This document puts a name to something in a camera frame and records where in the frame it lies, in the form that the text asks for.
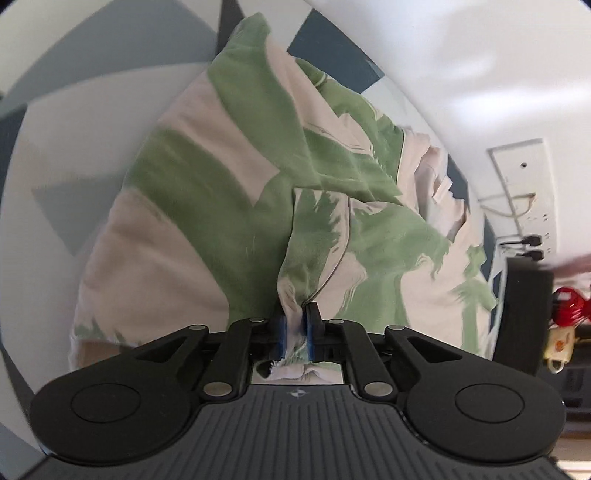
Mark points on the black bedside cabinet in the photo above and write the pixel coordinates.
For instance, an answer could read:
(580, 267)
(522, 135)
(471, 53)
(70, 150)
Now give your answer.
(526, 323)

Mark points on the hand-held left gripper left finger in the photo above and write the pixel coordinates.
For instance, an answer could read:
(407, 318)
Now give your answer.
(280, 334)

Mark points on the red object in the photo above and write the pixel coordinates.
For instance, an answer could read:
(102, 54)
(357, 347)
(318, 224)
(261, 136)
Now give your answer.
(570, 307)

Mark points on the cream mug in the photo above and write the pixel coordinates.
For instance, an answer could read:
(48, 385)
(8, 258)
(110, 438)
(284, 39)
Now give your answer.
(558, 346)

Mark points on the green and white leaf-print garment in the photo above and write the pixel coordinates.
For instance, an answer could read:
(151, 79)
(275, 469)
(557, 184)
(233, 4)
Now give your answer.
(207, 194)

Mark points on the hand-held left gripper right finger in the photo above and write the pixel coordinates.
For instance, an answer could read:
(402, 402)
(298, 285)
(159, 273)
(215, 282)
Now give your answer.
(310, 334)

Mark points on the geometric print bed sheet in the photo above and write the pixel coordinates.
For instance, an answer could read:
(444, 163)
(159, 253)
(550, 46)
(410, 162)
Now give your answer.
(69, 138)

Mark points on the black plug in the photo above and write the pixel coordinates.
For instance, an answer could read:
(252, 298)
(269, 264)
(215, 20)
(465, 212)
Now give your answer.
(533, 240)
(534, 254)

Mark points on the white wall socket panel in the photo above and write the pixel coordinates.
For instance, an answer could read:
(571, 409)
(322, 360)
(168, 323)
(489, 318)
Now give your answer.
(521, 175)

